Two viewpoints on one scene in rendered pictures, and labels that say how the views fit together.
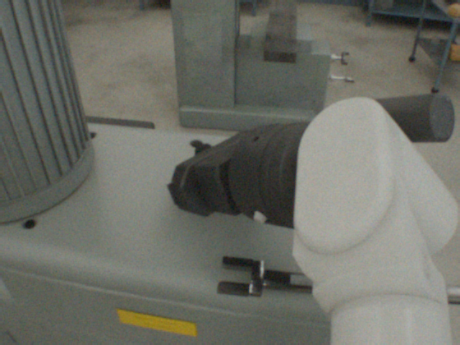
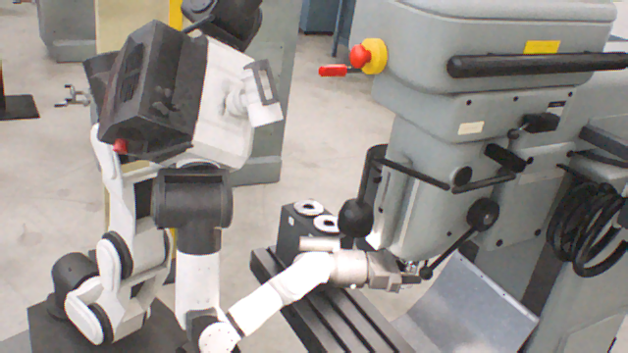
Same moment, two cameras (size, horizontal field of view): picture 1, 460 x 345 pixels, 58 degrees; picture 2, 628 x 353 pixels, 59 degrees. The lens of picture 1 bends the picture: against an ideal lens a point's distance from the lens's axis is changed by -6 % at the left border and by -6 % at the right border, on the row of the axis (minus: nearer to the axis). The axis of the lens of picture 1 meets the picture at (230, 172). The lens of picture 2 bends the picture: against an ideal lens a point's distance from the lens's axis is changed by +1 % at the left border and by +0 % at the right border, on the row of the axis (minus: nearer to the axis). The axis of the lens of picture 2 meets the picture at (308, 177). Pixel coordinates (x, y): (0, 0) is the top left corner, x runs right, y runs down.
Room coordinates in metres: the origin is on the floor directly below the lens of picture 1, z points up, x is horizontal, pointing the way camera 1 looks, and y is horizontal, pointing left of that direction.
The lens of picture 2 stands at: (0.94, -0.92, 2.00)
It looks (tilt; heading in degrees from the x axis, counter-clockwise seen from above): 28 degrees down; 135
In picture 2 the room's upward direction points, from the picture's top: 9 degrees clockwise
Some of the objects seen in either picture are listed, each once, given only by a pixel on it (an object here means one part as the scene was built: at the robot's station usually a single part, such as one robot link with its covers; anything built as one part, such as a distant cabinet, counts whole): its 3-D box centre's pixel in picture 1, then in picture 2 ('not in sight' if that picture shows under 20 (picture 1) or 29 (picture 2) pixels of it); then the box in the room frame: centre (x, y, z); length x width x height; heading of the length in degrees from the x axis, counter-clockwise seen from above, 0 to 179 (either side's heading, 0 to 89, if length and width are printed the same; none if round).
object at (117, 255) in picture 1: (197, 236); (480, 27); (0.37, 0.04, 1.81); 0.47 x 0.26 x 0.16; 80
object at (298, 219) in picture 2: not in sight; (313, 242); (-0.03, 0.12, 1.04); 0.22 x 0.12 x 0.20; 177
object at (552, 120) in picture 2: not in sight; (529, 125); (0.51, 0.07, 1.66); 0.12 x 0.04 x 0.04; 80
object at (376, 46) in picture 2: not in sight; (372, 56); (0.33, -0.20, 1.76); 0.06 x 0.02 x 0.06; 170
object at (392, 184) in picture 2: not in sight; (388, 202); (0.35, -0.08, 1.45); 0.04 x 0.04 x 0.21; 80
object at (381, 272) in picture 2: not in sight; (368, 270); (0.32, -0.05, 1.23); 0.13 x 0.12 x 0.10; 147
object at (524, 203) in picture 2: not in sight; (493, 174); (0.40, 0.22, 1.47); 0.24 x 0.19 x 0.26; 170
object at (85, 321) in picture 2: not in sight; (108, 307); (-0.44, -0.36, 0.68); 0.21 x 0.20 x 0.13; 8
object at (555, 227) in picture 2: not in sight; (580, 220); (0.61, 0.26, 1.45); 0.18 x 0.16 x 0.21; 80
